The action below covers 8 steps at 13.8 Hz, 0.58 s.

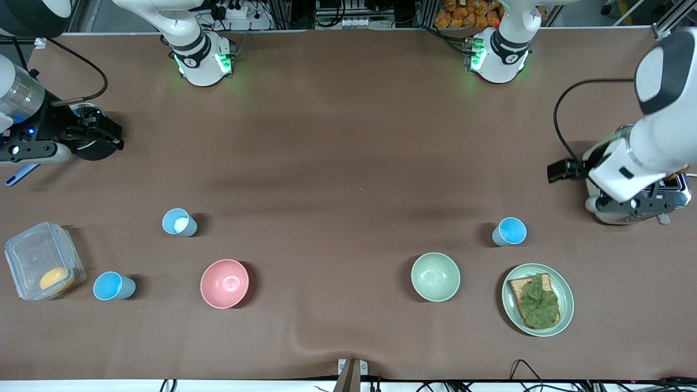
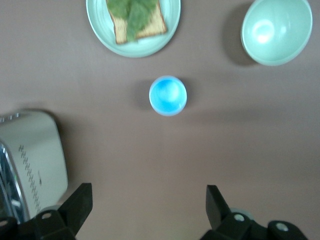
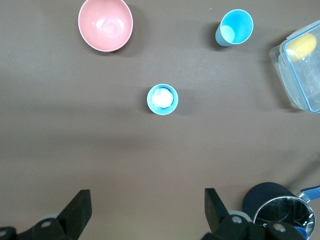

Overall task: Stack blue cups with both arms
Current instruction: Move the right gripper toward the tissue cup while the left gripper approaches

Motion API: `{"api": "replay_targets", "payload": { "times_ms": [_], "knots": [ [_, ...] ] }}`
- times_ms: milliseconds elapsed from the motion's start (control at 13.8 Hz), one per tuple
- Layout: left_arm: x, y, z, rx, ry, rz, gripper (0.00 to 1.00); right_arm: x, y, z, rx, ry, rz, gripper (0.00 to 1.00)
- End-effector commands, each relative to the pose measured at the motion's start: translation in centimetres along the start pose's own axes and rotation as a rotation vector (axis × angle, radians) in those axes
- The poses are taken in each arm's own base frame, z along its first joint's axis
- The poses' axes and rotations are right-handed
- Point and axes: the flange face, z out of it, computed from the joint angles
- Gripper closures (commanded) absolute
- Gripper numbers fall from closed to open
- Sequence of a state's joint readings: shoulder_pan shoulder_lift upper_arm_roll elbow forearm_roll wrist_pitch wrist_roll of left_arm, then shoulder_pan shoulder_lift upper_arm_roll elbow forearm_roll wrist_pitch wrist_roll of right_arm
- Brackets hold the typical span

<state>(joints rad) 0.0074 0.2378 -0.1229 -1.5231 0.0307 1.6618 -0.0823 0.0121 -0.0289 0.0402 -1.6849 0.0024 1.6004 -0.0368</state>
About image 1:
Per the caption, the clear plastic food container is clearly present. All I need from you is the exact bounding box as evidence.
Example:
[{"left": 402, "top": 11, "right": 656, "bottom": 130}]
[{"left": 4, "top": 221, "right": 87, "bottom": 301}]

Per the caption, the aluminium frame profile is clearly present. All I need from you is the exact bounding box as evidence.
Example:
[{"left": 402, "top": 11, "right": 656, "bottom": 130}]
[{"left": 651, "top": 7, "right": 697, "bottom": 40}]

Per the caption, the black pot with blue handle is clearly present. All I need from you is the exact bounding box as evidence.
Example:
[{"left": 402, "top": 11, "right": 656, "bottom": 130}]
[{"left": 5, "top": 102, "right": 124, "bottom": 187}]

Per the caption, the orange snack bag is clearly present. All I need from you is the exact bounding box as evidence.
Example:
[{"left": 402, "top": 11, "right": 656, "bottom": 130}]
[{"left": 434, "top": 0, "right": 502, "bottom": 29}]

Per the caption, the glass pot lid blue knob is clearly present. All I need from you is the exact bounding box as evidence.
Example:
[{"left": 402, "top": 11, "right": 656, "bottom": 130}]
[{"left": 70, "top": 103, "right": 107, "bottom": 123}]

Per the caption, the silver toaster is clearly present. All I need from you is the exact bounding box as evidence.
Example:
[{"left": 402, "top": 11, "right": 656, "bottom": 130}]
[{"left": 583, "top": 124, "right": 692, "bottom": 225}]

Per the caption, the pale green plate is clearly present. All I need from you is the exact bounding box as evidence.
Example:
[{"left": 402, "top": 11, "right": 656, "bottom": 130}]
[{"left": 502, "top": 263, "right": 574, "bottom": 337}]

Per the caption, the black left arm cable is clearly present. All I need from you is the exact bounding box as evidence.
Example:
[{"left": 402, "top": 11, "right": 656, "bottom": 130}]
[{"left": 553, "top": 78, "right": 639, "bottom": 164}]

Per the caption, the green lettuce leaf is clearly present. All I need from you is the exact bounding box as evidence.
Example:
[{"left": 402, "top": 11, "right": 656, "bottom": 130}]
[{"left": 517, "top": 274, "right": 560, "bottom": 329}]

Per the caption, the light blue plastic cup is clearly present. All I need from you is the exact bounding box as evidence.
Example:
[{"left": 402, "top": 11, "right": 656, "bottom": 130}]
[
  {"left": 93, "top": 271, "right": 137, "bottom": 301},
  {"left": 492, "top": 217, "right": 528, "bottom": 247},
  {"left": 162, "top": 208, "right": 198, "bottom": 237}
]

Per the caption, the pink bowl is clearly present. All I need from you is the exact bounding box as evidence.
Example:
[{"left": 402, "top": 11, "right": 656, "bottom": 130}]
[{"left": 200, "top": 259, "right": 250, "bottom": 309}]

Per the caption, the toast slice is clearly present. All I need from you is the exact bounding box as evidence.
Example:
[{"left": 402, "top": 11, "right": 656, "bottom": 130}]
[{"left": 508, "top": 272, "right": 561, "bottom": 330}]

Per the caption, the orange round food piece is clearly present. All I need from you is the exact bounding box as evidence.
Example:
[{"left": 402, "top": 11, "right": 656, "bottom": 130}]
[{"left": 39, "top": 267, "right": 76, "bottom": 292}]

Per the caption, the black cable loop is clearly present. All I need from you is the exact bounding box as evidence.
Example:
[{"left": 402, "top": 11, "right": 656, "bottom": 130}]
[{"left": 509, "top": 359, "right": 546, "bottom": 392}]

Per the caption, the metal table edge bracket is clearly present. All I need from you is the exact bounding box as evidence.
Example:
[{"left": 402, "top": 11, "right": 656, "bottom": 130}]
[{"left": 338, "top": 358, "right": 369, "bottom": 392}]

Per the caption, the pale green bowl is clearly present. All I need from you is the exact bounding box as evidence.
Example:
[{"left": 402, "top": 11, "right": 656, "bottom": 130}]
[{"left": 411, "top": 252, "right": 461, "bottom": 303}]

